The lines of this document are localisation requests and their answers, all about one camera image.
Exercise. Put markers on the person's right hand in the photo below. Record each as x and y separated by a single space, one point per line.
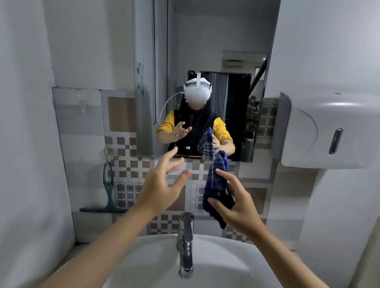
242 213

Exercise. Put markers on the blue striped cloth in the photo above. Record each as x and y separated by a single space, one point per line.
215 185

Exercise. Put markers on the person's left thumb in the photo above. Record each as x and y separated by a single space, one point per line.
180 181

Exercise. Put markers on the white paper towel dispenser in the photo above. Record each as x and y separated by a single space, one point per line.
330 130

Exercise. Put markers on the person's left hand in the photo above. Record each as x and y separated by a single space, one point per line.
154 188

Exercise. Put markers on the green window squeegee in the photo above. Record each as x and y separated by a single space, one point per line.
108 189

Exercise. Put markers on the person's right forearm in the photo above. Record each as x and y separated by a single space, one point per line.
294 271

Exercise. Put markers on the clear suction hook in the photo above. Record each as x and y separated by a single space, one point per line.
82 104

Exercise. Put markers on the wall mirror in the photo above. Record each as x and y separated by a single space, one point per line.
214 38

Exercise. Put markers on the person's left forearm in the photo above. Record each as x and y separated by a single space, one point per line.
101 252

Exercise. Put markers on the chrome wall hook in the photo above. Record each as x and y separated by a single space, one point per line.
109 155

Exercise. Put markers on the person's right thumb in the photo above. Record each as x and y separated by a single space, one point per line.
227 182

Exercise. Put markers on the white ceramic sink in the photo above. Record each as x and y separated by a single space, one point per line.
221 271

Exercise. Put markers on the chrome faucet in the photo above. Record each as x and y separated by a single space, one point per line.
185 243

